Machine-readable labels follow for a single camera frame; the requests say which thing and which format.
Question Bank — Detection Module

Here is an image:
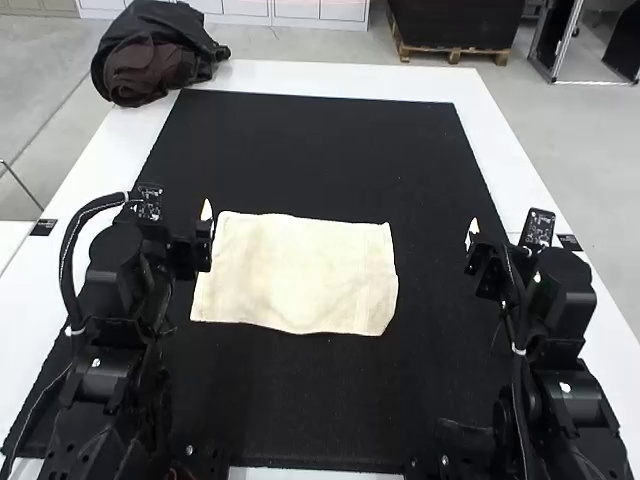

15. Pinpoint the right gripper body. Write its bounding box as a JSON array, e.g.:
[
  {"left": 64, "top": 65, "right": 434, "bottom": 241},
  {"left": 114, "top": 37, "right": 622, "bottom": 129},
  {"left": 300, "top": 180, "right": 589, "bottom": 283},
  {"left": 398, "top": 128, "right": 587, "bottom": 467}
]
[{"left": 464, "top": 240, "right": 512, "bottom": 302}]

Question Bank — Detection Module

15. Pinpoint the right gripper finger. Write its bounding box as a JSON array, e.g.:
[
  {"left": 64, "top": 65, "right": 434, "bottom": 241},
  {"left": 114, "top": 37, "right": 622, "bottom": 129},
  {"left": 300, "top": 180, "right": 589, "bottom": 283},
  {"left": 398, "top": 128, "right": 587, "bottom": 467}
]
[{"left": 463, "top": 216, "right": 483, "bottom": 249}]

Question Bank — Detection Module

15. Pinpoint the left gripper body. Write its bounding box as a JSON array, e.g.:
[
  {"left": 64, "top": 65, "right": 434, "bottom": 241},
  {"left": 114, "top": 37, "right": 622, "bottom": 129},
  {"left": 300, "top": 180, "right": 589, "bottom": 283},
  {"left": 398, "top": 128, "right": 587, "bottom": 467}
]
[{"left": 167, "top": 218, "right": 215, "bottom": 282}]

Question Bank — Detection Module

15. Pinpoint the pale towel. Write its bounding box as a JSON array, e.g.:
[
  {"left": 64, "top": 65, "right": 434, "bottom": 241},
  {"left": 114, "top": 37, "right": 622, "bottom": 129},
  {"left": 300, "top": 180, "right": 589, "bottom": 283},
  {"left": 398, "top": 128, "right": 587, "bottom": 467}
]
[{"left": 189, "top": 209, "right": 401, "bottom": 338}]

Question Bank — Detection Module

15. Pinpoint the black mat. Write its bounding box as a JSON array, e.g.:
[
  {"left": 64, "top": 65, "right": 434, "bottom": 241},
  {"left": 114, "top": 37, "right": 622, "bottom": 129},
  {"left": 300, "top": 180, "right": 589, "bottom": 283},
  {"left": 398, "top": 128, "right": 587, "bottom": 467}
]
[{"left": 0, "top": 88, "right": 624, "bottom": 474}]

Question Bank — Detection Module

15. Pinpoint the black bag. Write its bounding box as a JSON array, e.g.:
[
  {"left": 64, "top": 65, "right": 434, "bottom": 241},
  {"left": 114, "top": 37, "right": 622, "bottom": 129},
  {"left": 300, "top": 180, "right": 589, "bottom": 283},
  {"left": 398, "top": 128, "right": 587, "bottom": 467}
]
[{"left": 90, "top": 0, "right": 232, "bottom": 109}]

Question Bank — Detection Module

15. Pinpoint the wooden pallet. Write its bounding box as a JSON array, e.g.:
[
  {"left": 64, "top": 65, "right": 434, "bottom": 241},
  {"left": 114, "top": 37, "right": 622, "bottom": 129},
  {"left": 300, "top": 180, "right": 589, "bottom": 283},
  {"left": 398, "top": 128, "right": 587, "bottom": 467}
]
[{"left": 387, "top": 4, "right": 512, "bottom": 67}]

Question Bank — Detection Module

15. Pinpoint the grey cupboard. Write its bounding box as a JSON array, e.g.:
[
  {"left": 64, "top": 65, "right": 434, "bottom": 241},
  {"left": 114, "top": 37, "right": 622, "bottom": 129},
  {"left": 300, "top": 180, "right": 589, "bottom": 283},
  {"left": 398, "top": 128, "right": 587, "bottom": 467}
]
[{"left": 74, "top": 0, "right": 372, "bottom": 33}]

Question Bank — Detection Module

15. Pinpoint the black crate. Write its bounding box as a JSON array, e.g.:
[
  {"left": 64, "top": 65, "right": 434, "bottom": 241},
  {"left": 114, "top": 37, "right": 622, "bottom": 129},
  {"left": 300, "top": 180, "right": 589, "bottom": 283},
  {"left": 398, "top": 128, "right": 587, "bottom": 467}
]
[{"left": 387, "top": 0, "right": 525, "bottom": 50}]

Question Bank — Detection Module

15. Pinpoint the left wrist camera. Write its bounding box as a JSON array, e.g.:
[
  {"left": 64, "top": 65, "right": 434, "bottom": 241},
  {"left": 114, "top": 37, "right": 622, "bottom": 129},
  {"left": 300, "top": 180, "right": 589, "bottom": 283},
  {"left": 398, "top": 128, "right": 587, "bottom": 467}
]
[{"left": 134, "top": 182, "right": 166, "bottom": 224}]

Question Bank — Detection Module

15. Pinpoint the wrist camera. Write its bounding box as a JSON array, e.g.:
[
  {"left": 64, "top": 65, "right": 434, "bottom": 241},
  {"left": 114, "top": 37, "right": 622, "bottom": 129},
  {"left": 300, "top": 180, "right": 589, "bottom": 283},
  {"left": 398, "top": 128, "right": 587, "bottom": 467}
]
[
  {"left": 521, "top": 206, "right": 557, "bottom": 250},
  {"left": 134, "top": 182, "right": 166, "bottom": 224}
]

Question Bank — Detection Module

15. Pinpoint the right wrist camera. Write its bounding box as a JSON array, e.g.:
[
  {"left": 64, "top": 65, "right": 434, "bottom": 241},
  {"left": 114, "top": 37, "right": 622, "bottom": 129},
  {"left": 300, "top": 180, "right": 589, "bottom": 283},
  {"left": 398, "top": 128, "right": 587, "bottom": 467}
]
[{"left": 521, "top": 206, "right": 557, "bottom": 250}]

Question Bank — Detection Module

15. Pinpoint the black cable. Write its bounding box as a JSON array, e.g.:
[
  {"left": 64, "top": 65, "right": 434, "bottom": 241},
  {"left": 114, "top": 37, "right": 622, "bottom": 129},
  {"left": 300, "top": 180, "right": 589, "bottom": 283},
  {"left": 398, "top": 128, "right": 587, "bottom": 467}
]
[{"left": 59, "top": 190, "right": 139, "bottom": 341}]

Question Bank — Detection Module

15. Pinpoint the metal frame cart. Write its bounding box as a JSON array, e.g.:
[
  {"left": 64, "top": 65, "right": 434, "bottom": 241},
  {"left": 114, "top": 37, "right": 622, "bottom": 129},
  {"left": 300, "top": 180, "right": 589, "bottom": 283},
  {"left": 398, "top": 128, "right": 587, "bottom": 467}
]
[{"left": 526, "top": 0, "right": 640, "bottom": 87}]

